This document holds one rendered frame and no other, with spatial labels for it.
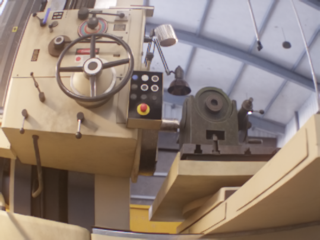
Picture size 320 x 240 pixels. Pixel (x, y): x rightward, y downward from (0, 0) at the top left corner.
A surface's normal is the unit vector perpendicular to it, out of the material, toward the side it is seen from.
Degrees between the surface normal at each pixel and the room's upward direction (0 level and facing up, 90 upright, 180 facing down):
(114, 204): 90
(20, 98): 90
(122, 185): 90
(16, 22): 90
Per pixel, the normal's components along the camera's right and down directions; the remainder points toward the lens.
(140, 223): 0.11, -0.38
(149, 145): 0.07, 0.36
